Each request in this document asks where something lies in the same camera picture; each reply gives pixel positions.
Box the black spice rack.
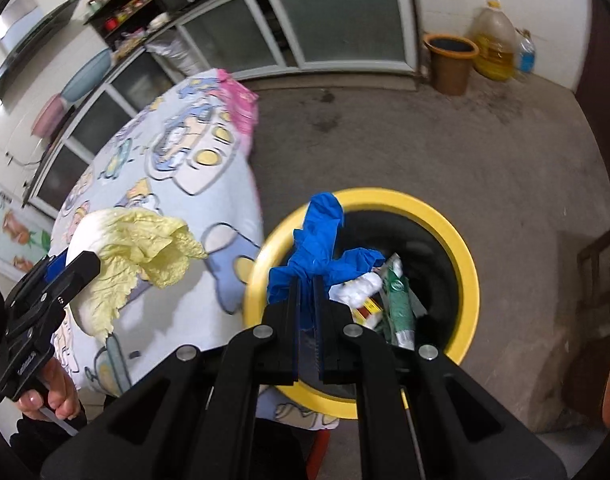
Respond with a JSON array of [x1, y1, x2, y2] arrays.
[[84, 0, 168, 46]]

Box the large cooking oil jug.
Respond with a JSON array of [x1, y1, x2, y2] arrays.
[[472, 0, 518, 82]]

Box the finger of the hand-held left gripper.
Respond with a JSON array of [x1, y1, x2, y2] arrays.
[[4, 251, 102, 328]]

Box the person's left hand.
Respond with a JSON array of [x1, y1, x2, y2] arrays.
[[16, 359, 82, 422]]

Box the clear plastic bag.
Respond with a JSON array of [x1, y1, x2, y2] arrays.
[[145, 30, 206, 78]]

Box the blue rubber glove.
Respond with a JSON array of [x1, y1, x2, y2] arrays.
[[266, 191, 386, 306]]

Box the clear water bottle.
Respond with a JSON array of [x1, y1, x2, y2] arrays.
[[515, 30, 536, 75]]

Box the yellow rimmed black bin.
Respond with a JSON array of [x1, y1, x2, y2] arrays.
[[243, 188, 480, 418]]

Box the dark wooden chair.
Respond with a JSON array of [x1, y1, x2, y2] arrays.
[[560, 222, 610, 428]]

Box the red plastic stool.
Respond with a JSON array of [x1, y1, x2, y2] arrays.
[[305, 429, 332, 480]]

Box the dark red door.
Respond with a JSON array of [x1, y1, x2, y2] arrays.
[[575, 0, 610, 111]]

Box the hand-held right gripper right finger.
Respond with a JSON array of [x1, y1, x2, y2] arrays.
[[312, 277, 568, 480]]

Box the napa cabbage leaf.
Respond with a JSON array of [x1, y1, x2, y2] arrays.
[[65, 209, 208, 343]]

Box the floral print panel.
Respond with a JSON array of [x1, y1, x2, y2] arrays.
[[0, 175, 53, 276]]

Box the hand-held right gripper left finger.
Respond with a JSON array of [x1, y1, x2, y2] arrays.
[[40, 277, 302, 480]]

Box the crumpled snack wrappers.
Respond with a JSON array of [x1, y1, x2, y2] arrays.
[[330, 272, 383, 308]]

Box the red yellow packet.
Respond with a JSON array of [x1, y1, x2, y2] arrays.
[[352, 297, 386, 331]]

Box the brown plastic bucket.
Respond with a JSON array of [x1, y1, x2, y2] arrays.
[[423, 33, 480, 97]]

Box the pink basin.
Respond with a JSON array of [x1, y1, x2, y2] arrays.
[[31, 94, 68, 137]]

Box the cartoon printed tablecloth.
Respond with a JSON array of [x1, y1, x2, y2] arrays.
[[49, 67, 343, 431]]

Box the blue basin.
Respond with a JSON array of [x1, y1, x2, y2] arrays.
[[60, 49, 113, 103]]

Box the range hood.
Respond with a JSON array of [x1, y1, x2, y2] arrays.
[[0, 0, 83, 93]]

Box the green tube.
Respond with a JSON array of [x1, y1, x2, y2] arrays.
[[382, 265, 417, 351]]

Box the kitchen counter cabinet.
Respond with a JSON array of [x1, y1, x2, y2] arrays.
[[22, 0, 426, 211]]

